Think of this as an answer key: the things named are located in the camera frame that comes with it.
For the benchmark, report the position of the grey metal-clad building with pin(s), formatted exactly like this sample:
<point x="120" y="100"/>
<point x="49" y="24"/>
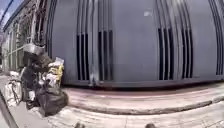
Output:
<point x="133" y="40"/>

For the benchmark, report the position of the raised concrete kerb step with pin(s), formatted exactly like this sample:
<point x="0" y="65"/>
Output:
<point x="140" y="100"/>

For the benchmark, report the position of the robot's own part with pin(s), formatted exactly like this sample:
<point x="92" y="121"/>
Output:
<point x="79" y="125"/>
<point x="150" y="126"/>

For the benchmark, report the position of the pile of rubbish bags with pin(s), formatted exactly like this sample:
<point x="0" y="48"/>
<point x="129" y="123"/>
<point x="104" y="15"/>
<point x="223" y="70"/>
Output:
<point x="50" y="100"/>

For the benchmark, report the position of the grey concrete road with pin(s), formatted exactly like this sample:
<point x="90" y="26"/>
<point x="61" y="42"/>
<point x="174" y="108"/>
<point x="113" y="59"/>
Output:
<point x="173" y="120"/>

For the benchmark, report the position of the pale building with grille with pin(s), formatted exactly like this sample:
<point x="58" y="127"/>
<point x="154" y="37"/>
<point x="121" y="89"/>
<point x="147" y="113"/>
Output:
<point x="20" y="36"/>

